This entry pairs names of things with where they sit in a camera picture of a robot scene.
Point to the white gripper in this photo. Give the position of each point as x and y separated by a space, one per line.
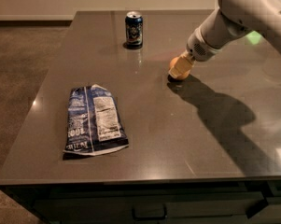
200 48

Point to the blue chip bag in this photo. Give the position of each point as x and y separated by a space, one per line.
93 124

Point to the orange fruit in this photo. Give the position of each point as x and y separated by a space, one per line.
179 68

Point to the blue soda can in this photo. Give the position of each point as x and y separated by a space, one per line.
134 29

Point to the dark drawer with handle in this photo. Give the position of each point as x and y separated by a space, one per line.
173 206

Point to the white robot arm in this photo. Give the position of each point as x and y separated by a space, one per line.
231 20

